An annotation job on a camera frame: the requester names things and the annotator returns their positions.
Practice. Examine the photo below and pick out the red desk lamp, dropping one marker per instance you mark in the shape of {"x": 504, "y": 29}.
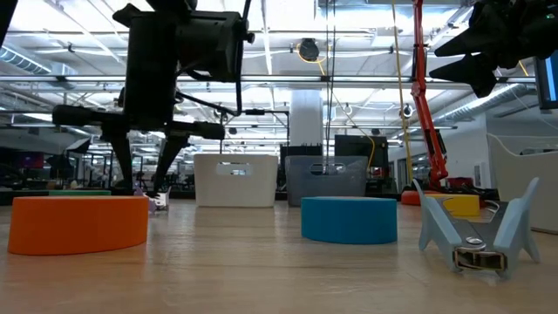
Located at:
{"x": 429, "y": 131}

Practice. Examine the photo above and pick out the black background monitor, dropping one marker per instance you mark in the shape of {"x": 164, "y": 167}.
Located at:
{"x": 359, "y": 146}

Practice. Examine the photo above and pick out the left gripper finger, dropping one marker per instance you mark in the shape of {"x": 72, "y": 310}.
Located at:
{"x": 172, "y": 161}
{"x": 122, "y": 161}

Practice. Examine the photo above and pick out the orange tape roll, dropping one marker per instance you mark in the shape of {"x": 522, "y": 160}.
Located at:
{"x": 78, "y": 224}

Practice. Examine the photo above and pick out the pale grey rectangular tray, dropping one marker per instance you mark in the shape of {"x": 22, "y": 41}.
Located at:
{"x": 514, "y": 183}

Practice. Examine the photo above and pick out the computer monitor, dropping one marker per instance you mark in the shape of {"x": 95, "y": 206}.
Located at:
{"x": 550, "y": 83}

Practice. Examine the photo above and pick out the smoky translucent plastic bin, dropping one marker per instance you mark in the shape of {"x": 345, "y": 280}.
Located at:
{"x": 296, "y": 187}

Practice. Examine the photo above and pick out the blue tape roll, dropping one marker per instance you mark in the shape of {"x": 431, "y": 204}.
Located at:
{"x": 349, "y": 220}

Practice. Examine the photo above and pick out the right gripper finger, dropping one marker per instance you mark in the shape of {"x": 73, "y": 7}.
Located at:
{"x": 471, "y": 45}
{"x": 475, "y": 76}

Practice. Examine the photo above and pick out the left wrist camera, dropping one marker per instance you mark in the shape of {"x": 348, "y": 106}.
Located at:
{"x": 209, "y": 43}

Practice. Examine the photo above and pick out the white plastic bin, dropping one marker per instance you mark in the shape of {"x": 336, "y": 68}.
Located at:
{"x": 261, "y": 187}

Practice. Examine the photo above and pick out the grey staple remover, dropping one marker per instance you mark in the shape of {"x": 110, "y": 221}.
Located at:
{"x": 436, "y": 227}

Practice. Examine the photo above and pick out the yellow tape roll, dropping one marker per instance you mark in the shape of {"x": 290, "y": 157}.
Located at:
{"x": 462, "y": 205}

